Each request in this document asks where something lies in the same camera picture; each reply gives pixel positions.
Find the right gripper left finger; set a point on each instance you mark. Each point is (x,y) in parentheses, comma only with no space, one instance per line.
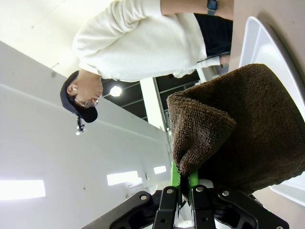
(166,205)

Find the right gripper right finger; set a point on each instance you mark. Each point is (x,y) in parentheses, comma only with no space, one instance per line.
(205,207)

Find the brown cloth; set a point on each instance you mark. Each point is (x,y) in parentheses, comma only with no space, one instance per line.
(238,119)

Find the person left forearm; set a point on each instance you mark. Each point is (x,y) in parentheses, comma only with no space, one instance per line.
(190,6)

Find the small rectangular ceiling light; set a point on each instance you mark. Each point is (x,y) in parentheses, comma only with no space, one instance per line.
(159,169)

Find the medium rectangular ceiling light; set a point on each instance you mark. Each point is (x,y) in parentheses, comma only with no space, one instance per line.
(121,178)

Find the round ceiling lamp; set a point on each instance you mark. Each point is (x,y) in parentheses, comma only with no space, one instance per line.
(115,91)

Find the clear glasses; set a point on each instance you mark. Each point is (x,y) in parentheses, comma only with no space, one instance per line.
(87,103)

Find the person head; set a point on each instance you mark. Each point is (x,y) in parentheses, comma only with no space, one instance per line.
(88,91)

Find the black cap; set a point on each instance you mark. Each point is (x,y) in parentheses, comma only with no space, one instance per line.
(71,105)

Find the large rectangular ceiling light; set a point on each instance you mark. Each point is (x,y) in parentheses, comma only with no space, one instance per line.
(21,189)

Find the white earbud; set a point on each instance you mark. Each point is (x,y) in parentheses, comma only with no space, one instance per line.
(72,89)

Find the person in white sweater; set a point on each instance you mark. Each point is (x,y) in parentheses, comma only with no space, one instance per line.
(143,43)

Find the silver metal tray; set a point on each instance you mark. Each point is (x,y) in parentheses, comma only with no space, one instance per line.
(262,43)

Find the black trousers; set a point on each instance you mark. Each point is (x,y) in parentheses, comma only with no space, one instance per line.
(214,33)

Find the dark smart watch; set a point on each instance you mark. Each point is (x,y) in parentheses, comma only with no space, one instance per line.
(212,6)

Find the small cap mounted camera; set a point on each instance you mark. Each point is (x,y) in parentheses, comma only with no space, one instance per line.
(80,126)

